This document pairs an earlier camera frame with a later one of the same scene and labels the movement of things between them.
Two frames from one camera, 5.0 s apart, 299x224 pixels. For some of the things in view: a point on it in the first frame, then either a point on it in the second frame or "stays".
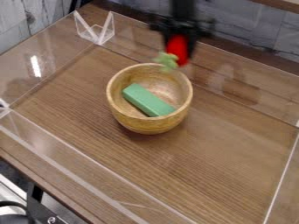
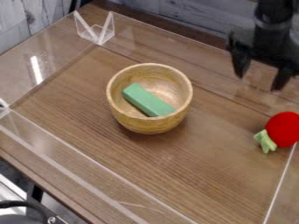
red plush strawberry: [175, 54] -> [280, 132]
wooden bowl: [150, 98] stays
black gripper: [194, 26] -> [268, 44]
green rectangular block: [146, 101] stays
